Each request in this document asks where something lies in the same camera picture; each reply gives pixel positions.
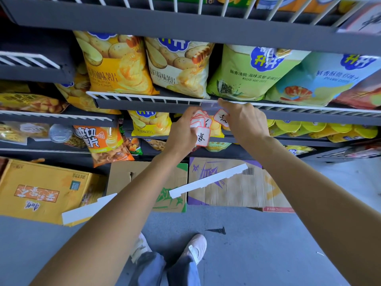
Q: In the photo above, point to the person's right hand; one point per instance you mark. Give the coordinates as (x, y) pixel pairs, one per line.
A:
(247, 125)

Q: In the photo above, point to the person's left hand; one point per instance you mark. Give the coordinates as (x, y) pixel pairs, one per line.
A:
(178, 137)

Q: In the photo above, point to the stack of red-bordered price tags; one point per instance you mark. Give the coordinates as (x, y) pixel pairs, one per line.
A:
(203, 137)

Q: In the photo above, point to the dark grey metal shelf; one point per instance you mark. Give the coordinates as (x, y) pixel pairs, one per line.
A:
(178, 29)

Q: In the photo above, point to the person's right forearm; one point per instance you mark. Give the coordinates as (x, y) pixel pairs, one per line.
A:
(312, 205)

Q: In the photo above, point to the person's left forearm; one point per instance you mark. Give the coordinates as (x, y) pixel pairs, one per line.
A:
(104, 229)

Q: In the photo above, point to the clear plastic label holder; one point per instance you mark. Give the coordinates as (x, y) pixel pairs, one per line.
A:
(209, 104)
(340, 29)

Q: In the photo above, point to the person's dark trousers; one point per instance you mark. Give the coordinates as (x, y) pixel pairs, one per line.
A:
(148, 271)

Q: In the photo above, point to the small green orange snack bag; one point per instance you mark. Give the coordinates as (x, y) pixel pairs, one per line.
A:
(132, 145)

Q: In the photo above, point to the light green snack bag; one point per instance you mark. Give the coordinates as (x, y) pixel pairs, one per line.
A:
(244, 77)

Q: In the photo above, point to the long white plastic strip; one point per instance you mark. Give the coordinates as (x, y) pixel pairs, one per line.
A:
(208, 179)

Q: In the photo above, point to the brown green-print cardboard box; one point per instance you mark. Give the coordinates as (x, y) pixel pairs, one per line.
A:
(125, 175)

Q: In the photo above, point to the row of yellow snack bags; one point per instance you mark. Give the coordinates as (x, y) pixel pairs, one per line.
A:
(315, 126)

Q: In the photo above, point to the flat purple-print cardboard box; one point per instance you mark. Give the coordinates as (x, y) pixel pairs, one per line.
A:
(226, 190)

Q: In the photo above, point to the white yellow snack bag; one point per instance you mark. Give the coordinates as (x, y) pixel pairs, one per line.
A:
(175, 65)

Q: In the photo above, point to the flat orange-arrow cardboard box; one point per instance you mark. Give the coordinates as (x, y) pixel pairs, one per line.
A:
(276, 193)

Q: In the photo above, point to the blue white snack bag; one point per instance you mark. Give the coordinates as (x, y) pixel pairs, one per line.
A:
(312, 80)

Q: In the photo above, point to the red display rack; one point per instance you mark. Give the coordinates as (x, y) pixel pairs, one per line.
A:
(333, 153)

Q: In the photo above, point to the yellow potato chip bag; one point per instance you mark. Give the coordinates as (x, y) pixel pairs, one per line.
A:
(77, 95)
(119, 65)

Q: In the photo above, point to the dark floor scrap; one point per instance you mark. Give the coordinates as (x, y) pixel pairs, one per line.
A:
(217, 230)

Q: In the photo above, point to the metal food can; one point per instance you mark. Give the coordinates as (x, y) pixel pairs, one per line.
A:
(60, 134)

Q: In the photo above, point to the pink red snack bag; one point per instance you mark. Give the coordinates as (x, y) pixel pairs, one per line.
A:
(363, 95)

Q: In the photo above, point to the row of colourful snack packets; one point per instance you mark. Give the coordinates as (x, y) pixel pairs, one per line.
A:
(366, 153)

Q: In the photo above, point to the orange cartoon snack box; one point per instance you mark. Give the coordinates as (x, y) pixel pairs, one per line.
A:
(297, 4)

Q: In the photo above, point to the yellow cardboard box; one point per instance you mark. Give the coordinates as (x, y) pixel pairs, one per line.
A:
(44, 181)

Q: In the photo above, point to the yellow green snack packets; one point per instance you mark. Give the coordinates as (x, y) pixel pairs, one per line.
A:
(29, 102)

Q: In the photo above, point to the clear yellow snack packet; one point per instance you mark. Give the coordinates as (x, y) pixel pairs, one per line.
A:
(18, 132)

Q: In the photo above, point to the reddish brown cardboard box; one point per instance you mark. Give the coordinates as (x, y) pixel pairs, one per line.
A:
(3, 166)

